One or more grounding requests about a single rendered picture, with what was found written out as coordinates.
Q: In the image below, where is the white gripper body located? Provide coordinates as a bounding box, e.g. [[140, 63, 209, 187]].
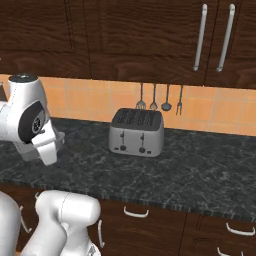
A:
[[31, 124, 66, 167]]

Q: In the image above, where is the hanging metal meat fork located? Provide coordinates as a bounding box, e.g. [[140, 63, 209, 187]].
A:
[[175, 84, 185, 117]]

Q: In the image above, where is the silver four-slot toaster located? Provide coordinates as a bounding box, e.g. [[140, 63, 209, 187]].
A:
[[108, 107, 166, 158]]

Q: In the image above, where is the hanging metal whisk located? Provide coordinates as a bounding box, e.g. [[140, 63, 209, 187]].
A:
[[135, 83, 147, 111]]

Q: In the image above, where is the hanging metal slotted spoon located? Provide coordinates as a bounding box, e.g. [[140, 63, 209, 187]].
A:
[[148, 83, 159, 112]]

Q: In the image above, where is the hanging metal ladle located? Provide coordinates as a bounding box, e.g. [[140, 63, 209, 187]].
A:
[[160, 83, 173, 113]]

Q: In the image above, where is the dark wood drawer front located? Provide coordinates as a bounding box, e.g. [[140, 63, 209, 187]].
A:
[[179, 212, 256, 256], [98, 199, 188, 256]]

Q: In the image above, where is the white curved cupboard handle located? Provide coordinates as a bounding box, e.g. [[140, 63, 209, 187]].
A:
[[18, 205, 34, 235], [97, 219, 106, 250]]

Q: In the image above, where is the white curved drawer handle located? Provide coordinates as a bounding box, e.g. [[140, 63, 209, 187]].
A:
[[225, 222, 256, 237], [216, 246, 245, 256], [123, 205, 150, 219]]

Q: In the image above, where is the dark wood wall cupboard door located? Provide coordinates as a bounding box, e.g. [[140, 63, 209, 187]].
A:
[[204, 0, 256, 90], [0, 0, 92, 80], [83, 0, 220, 87]]

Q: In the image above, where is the long silver cupboard handle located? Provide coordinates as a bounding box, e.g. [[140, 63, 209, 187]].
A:
[[216, 3, 236, 73], [192, 3, 209, 72]]

